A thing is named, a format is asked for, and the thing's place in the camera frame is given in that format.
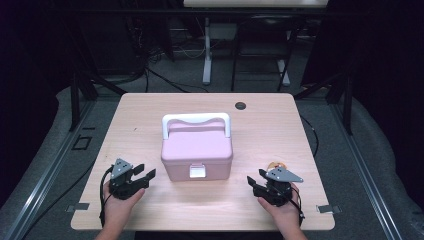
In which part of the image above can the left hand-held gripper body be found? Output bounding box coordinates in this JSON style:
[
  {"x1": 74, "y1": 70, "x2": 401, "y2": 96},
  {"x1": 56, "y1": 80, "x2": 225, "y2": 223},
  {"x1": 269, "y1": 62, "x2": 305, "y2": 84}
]
[{"x1": 109, "y1": 158, "x2": 150, "y2": 201}]

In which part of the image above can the grey tape piece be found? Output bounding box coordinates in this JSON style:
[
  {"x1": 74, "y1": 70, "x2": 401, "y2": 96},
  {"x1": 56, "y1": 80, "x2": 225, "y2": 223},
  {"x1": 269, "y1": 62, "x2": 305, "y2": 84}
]
[
  {"x1": 66, "y1": 202, "x2": 91, "y2": 213},
  {"x1": 316, "y1": 204, "x2": 342, "y2": 215}
]

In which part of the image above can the black chair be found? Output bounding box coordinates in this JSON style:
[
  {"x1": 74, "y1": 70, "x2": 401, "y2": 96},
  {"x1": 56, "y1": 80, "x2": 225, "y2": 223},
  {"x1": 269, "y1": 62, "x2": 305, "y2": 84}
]
[{"x1": 230, "y1": 14, "x2": 302, "y2": 93}]

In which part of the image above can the person's dark clothing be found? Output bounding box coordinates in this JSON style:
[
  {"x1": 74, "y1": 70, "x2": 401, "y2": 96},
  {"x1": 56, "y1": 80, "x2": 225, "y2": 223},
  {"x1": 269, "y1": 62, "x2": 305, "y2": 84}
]
[{"x1": 134, "y1": 230, "x2": 285, "y2": 240}]

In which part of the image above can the left hand-held gripper cable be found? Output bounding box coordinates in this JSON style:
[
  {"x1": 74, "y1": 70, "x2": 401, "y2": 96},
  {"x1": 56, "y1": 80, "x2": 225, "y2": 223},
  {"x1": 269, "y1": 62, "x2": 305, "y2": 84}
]
[{"x1": 98, "y1": 165, "x2": 115, "y2": 228}]

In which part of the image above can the aluminium floor rail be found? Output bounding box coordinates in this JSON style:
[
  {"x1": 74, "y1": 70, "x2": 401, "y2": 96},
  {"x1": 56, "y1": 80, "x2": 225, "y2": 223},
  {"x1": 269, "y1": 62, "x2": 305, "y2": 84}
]
[
  {"x1": 0, "y1": 99, "x2": 98, "y2": 240},
  {"x1": 329, "y1": 102, "x2": 405, "y2": 240}
]

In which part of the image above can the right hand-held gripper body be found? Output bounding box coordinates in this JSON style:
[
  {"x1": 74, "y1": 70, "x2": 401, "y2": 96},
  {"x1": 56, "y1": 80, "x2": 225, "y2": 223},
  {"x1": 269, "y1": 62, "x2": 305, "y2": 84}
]
[{"x1": 251, "y1": 166, "x2": 305, "y2": 207}]

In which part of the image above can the pink storage box white handle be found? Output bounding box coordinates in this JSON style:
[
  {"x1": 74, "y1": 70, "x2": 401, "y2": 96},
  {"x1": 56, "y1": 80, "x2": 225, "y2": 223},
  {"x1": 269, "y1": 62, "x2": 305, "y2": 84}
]
[{"x1": 160, "y1": 112, "x2": 234, "y2": 183}]

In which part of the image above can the thin black floor cable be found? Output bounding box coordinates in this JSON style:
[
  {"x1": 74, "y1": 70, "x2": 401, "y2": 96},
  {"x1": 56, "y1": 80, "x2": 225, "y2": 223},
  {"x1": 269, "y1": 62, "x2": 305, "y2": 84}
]
[{"x1": 19, "y1": 159, "x2": 98, "y2": 240}]

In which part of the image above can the black curtain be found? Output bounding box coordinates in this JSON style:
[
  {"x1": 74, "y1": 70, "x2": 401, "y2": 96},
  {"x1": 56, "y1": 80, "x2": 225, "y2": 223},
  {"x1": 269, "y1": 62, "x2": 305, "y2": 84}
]
[
  {"x1": 351, "y1": 0, "x2": 424, "y2": 211},
  {"x1": 0, "y1": 0, "x2": 73, "y2": 204}
]

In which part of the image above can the black cable beside table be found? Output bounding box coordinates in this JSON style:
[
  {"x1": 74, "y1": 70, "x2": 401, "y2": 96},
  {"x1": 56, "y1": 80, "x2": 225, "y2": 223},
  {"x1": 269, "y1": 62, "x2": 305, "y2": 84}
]
[{"x1": 299, "y1": 114, "x2": 320, "y2": 158}]

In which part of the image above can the black metal stand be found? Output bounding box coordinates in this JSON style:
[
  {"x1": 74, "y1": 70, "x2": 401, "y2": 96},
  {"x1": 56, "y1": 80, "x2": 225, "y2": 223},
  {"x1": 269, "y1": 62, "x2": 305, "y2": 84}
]
[
  {"x1": 293, "y1": 70, "x2": 355, "y2": 136},
  {"x1": 67, "y1": 70, "x2": 128, "y2": 133}
]

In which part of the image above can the dark equipment rack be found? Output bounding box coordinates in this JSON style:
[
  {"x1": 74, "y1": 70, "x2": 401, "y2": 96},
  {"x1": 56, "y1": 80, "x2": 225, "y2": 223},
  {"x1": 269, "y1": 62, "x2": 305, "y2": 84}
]
[{"x1": 94, "y1": 14, "x2": 146, "y2": 76}]

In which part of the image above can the white desk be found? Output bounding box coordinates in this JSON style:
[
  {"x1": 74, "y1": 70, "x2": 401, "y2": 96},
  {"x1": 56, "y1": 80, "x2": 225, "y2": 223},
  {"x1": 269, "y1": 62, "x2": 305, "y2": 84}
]
[{"x1": 183, "y1": 0, "x2": 330, "y2": 87}]

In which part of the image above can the person's right hand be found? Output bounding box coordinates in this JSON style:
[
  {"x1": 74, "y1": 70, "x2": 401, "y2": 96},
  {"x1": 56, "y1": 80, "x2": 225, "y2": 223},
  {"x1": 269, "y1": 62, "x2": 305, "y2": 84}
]
[{"x1": 256, "y1": 182, "x2": 303, "y2": 232}]

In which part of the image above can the white cable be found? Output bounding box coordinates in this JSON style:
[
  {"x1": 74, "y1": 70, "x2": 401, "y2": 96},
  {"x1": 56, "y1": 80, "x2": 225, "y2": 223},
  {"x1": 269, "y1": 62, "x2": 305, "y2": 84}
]
[{"x1": 172, "y1": 41, "x2": 207, "y2": 60}]

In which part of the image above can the person's left hand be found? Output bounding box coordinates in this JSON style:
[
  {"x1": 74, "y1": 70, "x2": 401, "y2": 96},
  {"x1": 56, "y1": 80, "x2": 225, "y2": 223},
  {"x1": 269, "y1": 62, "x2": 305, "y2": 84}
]
[{"x1": 102, "y1": 181, "x2": 147, "y2": 231}]

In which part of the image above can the long black floor cable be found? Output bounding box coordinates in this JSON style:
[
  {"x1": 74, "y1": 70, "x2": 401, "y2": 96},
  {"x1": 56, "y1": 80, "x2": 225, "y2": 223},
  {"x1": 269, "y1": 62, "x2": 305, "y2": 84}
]
[{"x1": 143, "y1": 65, "x2": 210, "y2": 95}]

